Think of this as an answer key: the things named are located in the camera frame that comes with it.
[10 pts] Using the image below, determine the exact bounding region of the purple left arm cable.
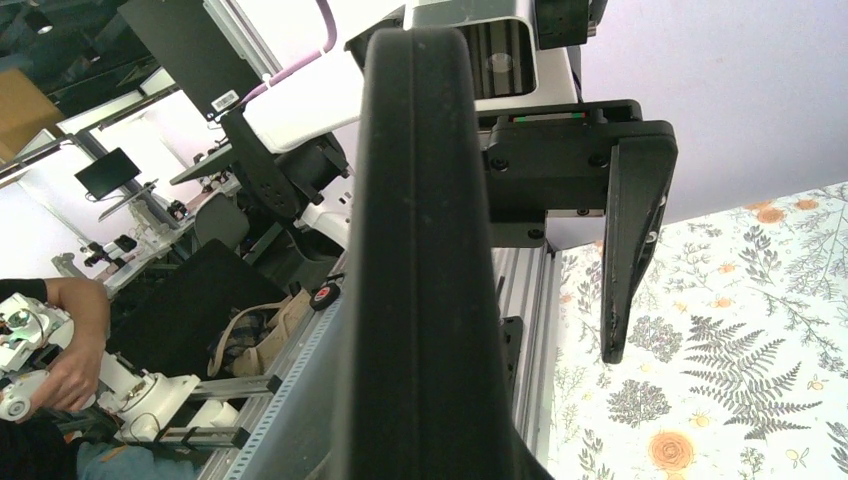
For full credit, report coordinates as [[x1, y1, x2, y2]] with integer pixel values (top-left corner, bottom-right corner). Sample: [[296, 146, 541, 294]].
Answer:
[[238, 0, 339, 107]]

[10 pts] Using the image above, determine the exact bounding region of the floral patterned table mat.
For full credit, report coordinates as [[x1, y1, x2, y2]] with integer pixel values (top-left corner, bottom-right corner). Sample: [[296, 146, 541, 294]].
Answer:
[[546, 183, 847, 479]]

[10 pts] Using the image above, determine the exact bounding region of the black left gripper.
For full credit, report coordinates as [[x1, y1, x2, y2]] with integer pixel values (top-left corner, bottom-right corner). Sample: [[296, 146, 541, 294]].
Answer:
[[478, 100, 678, 364]]

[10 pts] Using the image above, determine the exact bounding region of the phone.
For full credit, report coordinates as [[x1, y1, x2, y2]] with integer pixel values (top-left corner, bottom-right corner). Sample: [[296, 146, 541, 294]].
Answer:
[[329, 28, 547, 479]]

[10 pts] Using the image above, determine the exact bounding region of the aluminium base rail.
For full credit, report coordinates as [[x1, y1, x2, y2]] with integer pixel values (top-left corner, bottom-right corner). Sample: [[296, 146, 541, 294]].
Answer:
[[202, 247, 561, 479]]

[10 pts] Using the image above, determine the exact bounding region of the person's hand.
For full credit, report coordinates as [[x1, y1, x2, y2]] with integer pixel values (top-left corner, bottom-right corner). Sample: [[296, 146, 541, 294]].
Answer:
[[31, 278, 111, 411]]

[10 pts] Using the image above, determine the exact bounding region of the black monitor on desk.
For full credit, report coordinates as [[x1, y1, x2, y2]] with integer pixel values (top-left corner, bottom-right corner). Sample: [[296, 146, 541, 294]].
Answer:
[[74, 148, 141, 201]]

